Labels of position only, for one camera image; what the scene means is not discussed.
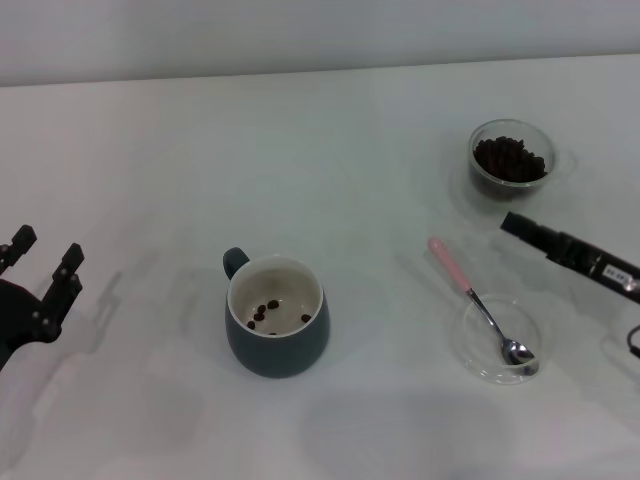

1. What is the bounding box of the pink-handled metal spoon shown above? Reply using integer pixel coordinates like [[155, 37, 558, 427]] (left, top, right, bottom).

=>
[[427, 236, 536, 366]]

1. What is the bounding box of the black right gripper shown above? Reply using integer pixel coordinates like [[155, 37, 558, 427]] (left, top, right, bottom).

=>
[[499, 210, 640, 305]]

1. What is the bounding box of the dark grey ceramic mug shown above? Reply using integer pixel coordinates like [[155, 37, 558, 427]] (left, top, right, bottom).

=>
[[222, 247, 331, 380]]

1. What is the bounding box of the clear glass cup with handle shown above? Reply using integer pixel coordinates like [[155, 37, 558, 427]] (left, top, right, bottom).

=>
[[468, 118, 576, 202]]

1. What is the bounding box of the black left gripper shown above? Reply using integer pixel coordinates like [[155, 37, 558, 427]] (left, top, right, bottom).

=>
[[0, 224, 85, 371]]

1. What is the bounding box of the pile of coffee beans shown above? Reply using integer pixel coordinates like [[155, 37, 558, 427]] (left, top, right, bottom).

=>
[[473, 135, 549, 199]]

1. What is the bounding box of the clear glass saucer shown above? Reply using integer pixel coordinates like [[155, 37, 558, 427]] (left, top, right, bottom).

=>
[[452, 293, 544, 385]]

